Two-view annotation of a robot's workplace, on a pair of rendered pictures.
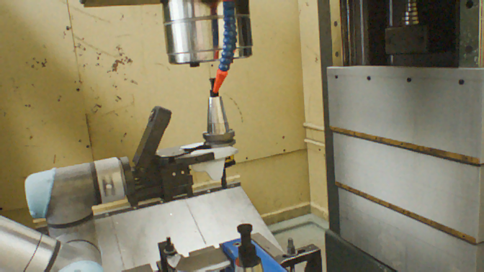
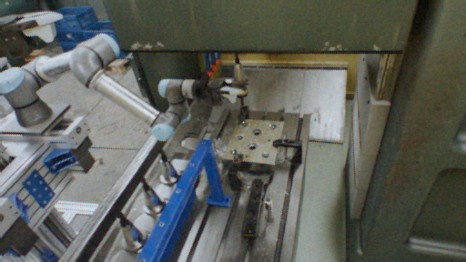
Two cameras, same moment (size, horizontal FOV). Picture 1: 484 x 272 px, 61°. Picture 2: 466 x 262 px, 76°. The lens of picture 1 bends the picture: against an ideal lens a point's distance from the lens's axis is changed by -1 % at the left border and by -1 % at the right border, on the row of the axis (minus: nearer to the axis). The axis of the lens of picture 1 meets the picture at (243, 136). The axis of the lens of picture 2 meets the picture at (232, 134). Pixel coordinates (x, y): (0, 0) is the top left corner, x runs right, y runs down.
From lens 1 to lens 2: 72 cm
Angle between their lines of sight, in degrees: 48
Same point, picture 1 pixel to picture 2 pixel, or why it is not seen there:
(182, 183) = (217, 99)
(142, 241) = (268, 89)
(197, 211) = (308, 80)
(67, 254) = (160, 119)
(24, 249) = (146, 115)
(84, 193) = (177, 94)
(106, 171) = (186, 87)
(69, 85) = not seen: outside the picture
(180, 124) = not seen: hidden behind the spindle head
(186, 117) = not seen: hidden behind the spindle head
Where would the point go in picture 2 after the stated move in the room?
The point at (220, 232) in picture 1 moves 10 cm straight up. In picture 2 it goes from (313, 98) to (314, 85)
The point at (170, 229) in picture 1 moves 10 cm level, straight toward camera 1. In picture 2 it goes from (286, 86) to (281, 94)
